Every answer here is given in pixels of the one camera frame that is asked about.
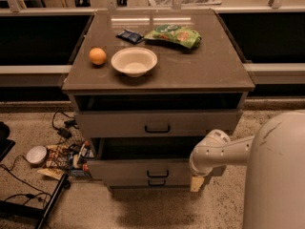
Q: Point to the green chip bag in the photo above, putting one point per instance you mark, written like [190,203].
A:
[174,34]

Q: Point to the grey drawer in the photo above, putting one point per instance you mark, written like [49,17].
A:
[148,182]
[155,123]
[143,157]

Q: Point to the black stand frame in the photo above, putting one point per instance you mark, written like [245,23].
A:
[39,214]

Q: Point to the pile of snack packages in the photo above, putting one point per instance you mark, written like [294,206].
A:
[67,159]

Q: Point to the white paper bowl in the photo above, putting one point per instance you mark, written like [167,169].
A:
[134,61]

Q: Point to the grey bottom drawer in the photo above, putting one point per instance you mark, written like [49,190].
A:
[148,182]

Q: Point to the grey drawer cabinet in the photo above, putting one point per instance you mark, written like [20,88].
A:
[209,78]

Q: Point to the grey top drawer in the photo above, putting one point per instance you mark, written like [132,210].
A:
[155,123]

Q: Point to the dark blue snack packet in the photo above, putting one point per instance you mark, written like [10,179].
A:
[130,36]

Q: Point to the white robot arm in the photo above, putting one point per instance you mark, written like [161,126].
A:
[275,178]

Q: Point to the orange fruit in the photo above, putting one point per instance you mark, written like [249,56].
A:
[97,56]

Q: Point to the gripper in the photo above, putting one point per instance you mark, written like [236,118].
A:
[200,170]

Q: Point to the black power adapter with cable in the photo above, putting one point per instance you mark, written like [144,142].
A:
[65,131]

